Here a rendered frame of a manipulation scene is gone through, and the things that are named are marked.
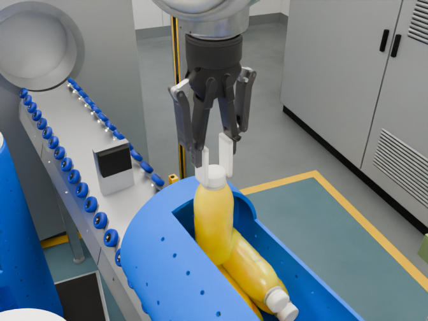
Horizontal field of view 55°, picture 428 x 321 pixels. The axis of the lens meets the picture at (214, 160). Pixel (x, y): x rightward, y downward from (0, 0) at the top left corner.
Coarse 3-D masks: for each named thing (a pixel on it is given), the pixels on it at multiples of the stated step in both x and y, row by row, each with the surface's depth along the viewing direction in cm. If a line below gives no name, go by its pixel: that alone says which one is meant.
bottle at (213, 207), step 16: (208, 192) 66; (224, 192) 67; (208, 208) 67; (224, 208) 67; (208, 224) 68; (224, 224) 69; (208, 240) 71; (224, 240) 71; (208, 256) 73; (224, 256) 74
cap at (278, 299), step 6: (276, 294) 71; (282, 294) 71; (270, 300) 71; (276, 300) 70; (282, 300) 71; (288, 300) 72; (270, 306) 71; (276, 306) 71; (282, 306) 72; (276, 312) 72
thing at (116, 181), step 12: (108, 144) 116; (120, 144) 116; (96, 156) 113; (108, 156) 114; (120, 156) 116; (96, 168) 117; (108, 168) 115; (120, 168) 118; (108, 180) 119; (120, 180) 122; (132, 180) 124; (108, 192) 122
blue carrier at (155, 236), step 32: (160, 192) 76; (192, 192) 74; (160, 224) 71; (192, 224) 85; (256, 224) 86; (128, 256) 75; (160, 256) 68; (192, 256) 65; (288, 256) 80; (160, 288) 66; (192, 288) 62; (224, 288) 59; (288, 288) 81; (320, 288) 74; (160, 320) 66; (192, 320) 60; (224, 320) 57; (256, 320) 55; (320, 320) 75; (352, 320) 69
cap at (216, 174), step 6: (210, 168) 67; (216, 168) 67; (222, 168) 67; (210, 174) 66; (216, 174) 66; (222, 174) 66; (210, 180) 65; (216, 180) 65; (222, 180) 66; (210, 186) 66; (216, 186) 66
